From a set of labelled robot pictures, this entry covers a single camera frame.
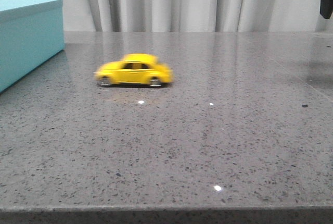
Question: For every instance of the grey pleated curtain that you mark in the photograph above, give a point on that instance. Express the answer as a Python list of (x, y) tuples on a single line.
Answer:
[(194, 15)]

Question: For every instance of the light blue storage box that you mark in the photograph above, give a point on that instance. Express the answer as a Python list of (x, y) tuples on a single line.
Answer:
[(31, 33)]

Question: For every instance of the yellow toy beetle car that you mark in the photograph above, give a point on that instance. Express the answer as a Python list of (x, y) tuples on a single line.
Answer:
[(135, 68)]

